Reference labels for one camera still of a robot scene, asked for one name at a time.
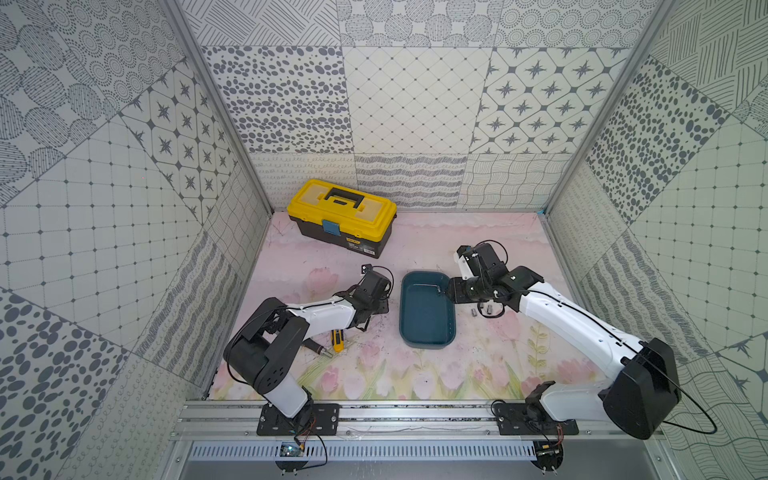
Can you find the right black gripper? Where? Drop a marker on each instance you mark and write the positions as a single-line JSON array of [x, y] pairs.
[[456, 292]]

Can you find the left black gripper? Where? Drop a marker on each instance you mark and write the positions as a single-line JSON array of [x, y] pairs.
[[381, 294]]

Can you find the teal plastic storage tray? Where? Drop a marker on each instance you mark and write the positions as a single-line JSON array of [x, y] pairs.
[[426, 316]]

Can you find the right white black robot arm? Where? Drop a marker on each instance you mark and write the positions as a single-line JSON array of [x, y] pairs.
[[640, 388]]

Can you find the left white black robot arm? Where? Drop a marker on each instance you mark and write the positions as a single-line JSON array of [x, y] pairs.
[[263, 350]]

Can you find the yellow utility knife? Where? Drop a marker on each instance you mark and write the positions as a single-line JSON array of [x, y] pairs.
[[338, 341]]

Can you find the yellow black toolbox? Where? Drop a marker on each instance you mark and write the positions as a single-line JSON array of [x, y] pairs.
[[357, 221]]

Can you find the left green circuit board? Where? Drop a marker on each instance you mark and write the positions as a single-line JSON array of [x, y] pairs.
[[290, 458]]

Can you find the right black circuit board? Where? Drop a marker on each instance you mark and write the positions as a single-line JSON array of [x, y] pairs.
[[548, 457]]

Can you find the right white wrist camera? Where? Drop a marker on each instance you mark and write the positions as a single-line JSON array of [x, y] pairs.
[[464, 268]]

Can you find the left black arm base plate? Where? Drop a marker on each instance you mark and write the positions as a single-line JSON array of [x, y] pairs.
[[314, 418]]

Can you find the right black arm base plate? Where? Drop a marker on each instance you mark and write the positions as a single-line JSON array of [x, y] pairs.
[[523, 419]]

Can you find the aluminium mounting rail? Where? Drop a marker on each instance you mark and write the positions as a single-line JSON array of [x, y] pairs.
[[354, 420]]

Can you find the white slotted cable duct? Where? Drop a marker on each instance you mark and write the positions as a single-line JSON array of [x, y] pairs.
[[363, 450]]

